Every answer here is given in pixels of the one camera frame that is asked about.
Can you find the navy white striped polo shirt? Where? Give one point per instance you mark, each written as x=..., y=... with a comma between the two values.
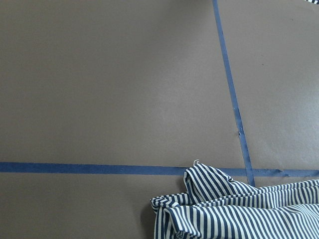
x=215, y=206

